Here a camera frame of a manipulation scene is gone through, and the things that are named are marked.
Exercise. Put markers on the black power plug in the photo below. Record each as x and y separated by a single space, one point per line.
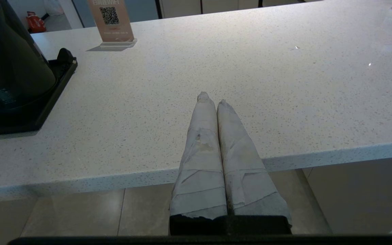
65 56

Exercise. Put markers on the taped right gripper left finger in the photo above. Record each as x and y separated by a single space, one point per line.
201 163

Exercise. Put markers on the acrylic QR code sign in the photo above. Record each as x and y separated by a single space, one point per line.
112 20

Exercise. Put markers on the black rectangular serving tray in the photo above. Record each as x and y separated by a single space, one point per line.
29 115

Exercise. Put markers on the black electric kettle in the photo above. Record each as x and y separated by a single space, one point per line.
9 51

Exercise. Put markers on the red bag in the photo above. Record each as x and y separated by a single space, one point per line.
35 23

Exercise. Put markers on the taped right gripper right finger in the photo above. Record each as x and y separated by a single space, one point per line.
247 177

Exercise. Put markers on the white plastic bag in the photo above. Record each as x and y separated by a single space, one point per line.
53 6

